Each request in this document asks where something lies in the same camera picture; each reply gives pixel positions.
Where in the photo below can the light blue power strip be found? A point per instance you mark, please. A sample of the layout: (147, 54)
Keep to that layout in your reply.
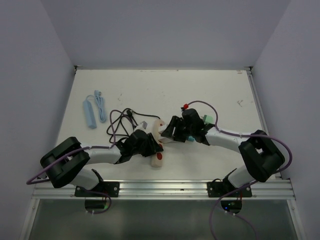
(89, 115)

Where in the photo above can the green plug adapter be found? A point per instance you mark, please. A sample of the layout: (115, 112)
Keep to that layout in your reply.
(208, 119)

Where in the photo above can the beige power strip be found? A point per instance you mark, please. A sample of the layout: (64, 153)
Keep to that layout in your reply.
(158, 158)

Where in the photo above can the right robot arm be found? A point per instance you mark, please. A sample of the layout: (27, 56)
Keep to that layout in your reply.
(260, 155)

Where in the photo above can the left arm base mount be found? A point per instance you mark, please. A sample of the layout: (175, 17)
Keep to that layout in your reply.
(110, 188)

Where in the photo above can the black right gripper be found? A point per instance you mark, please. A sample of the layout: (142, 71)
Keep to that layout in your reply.
(175, 122)

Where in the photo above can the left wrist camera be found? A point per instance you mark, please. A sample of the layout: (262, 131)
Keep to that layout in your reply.
(142, 126)

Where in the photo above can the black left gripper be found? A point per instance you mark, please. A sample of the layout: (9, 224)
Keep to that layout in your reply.
(152, 146)

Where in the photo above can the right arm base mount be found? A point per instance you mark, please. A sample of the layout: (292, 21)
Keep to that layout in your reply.
(217, 188)

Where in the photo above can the teal plug adapter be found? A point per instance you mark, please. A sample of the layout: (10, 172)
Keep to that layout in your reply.
(191, 139)

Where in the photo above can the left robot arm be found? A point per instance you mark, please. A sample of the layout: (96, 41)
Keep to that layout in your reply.
(65, 163)

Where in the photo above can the aluminium table edge rail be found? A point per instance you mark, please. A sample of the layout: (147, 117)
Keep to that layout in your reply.
(163, 209)

